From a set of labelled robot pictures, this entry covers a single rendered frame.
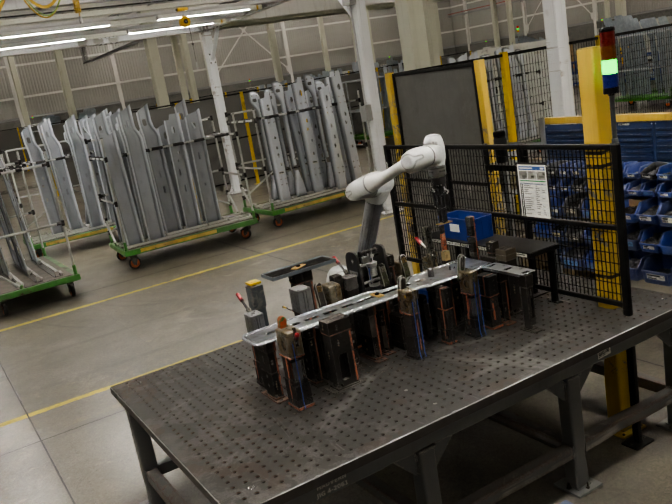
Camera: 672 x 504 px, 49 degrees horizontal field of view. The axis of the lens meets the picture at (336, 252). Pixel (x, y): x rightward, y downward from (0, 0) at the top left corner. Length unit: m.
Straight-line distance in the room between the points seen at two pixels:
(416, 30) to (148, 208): 4.65
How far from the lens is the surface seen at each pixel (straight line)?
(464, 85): 5.93
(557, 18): 7.95
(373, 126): 10.62
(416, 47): 11.40
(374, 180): 4.00
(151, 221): 10.33
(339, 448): 2.94
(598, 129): 3.81
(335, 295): 3.66
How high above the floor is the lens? 2.09
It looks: 14 degrees down
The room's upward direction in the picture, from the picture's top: 10 degrees counter-clockwise
